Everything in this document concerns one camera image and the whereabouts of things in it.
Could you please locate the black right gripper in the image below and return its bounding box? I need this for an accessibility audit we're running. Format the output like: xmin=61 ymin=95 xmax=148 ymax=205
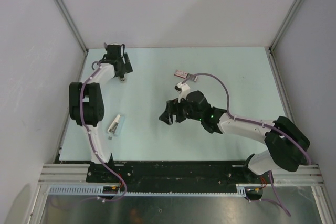
xmin=159 ymin=94 xmax=203 ymax=125

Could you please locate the light blue white stapler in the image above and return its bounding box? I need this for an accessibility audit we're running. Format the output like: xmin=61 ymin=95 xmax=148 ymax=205
xmin=107 ymin=114 xmax=125 ymax=137

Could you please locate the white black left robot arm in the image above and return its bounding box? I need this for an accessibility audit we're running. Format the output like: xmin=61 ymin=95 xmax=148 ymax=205
xmin=69 ymin=44 xmax=133 ymax=182

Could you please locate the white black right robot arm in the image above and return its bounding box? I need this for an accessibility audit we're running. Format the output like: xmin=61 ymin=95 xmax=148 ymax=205
xmin=159 ymin=91 xmax=311 ymax=183

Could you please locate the red staple box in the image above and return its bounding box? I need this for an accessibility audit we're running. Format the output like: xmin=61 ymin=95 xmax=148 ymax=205
xmin=174 ymin=70 xmax=198 ymax=82

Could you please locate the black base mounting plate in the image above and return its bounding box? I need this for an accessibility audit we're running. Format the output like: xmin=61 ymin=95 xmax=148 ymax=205
xmin=87 ymin=160 xmax=270 ymax=185

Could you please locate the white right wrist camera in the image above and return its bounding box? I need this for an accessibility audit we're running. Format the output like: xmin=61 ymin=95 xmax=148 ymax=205
xmin=174 ymin=82 xmax=191 ymax=103

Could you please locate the white slotted cable duct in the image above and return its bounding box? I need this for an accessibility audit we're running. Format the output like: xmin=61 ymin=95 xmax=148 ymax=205
xmin=47 ymin=183 xmax=263 ymax=197

